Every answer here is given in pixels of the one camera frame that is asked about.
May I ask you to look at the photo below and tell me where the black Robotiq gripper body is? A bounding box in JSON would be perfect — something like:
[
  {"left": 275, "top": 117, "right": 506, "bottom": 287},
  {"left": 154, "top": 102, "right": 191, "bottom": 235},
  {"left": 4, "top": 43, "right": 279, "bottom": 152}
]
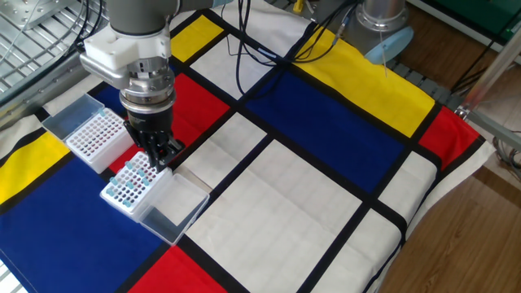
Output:
[{"left": 125, "top": 106, "right": 175, "bottom": 138}]

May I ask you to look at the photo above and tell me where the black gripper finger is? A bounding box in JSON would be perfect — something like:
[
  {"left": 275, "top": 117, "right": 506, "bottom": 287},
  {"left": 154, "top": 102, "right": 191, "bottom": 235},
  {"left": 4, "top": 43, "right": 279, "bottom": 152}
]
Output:
[
  {"left": 123, "top": 120, "right": 163, "bottom": 171},
  {"left": 156, "top": 131, "right": 186, "bottom": 173}
]

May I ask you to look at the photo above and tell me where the white pipette tip box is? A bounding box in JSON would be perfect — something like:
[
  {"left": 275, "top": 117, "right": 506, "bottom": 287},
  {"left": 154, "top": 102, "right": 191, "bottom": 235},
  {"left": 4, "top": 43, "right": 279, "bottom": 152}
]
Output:
[
  {"left": 42, "top": 93, "right": 135, "bottom": 175},
  {"left": 99, "top": 151, "right": 211, "bottom": 247}
]

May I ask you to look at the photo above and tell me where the silver wrist coupling flange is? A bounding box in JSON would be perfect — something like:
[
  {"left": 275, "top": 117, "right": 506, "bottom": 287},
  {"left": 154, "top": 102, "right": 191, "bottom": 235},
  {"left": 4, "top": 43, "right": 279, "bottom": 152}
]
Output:
[{"left": 119, "top": 60, "right": 177, "bottom": 115}]

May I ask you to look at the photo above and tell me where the Mondrian pattern colour-block tablecloth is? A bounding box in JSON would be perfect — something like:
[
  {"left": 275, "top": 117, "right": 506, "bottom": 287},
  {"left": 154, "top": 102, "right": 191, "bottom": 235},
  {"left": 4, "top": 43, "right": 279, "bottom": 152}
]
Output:
[{"left": 0, "top": 0, "right": 497, "bottom": 293}]

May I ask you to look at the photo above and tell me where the perforated metal plate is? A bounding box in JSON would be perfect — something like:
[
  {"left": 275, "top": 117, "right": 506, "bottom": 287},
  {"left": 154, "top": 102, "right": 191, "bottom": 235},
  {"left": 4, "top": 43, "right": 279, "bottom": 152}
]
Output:
[{"left": 0, "top": 0, "right": 78, "bottom": 30}]

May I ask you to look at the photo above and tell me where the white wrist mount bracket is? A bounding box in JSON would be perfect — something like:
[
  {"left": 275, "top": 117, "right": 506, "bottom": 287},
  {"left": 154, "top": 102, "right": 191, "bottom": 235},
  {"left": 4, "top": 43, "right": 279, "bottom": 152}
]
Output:
[{"left": 79, "top": 26, "right": 172, "bottom": 90}]

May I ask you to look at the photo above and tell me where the black cable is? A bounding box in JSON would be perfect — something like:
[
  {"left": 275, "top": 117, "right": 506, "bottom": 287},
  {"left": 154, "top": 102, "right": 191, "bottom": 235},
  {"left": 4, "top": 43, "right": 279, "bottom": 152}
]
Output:
[
  {"left": 234, "top": 0, "right": 286, "bottom": 97},
  {"left": 284, "top": 0, "right": 363, "bottom": 65}
]

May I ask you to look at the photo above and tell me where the grey cable silver connector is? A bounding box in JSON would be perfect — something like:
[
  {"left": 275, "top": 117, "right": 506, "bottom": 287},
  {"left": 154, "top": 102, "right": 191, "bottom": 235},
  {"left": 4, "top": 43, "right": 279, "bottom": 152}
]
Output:
[{"left": 239, "top": 15, "right": 355, "bottom": 66}]

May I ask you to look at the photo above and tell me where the aluminium frame beam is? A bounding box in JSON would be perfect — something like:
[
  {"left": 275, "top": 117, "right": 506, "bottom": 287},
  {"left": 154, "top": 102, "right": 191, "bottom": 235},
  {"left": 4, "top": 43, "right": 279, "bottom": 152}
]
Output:
[{"left": 455, "top": 106, "right": 521, "bottom": 151}]

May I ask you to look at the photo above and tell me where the aluminium frame post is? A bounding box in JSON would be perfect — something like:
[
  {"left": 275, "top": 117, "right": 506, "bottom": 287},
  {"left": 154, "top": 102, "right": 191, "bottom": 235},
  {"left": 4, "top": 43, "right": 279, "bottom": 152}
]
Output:
[{"left": 462, "top": 24, "right": 521, "bottom": 111}]

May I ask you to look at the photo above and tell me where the grey cable bundle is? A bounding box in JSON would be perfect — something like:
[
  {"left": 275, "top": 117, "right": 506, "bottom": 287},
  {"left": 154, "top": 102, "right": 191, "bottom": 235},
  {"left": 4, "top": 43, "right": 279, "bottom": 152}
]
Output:
[{"left": 491, "top": 129, "right": 521, "bottom": 182}]

